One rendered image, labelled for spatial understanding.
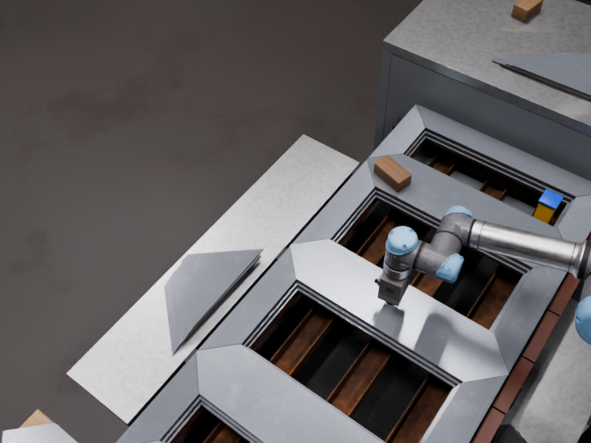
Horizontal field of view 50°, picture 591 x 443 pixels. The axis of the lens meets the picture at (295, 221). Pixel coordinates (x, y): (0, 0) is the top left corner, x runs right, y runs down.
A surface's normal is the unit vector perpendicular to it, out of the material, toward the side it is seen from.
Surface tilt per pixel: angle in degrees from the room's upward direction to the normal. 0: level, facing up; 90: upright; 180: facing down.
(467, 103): 90
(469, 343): 0
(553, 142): 90
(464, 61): 0
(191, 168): 0
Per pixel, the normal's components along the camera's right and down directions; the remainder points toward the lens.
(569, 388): -0.04, -0.59
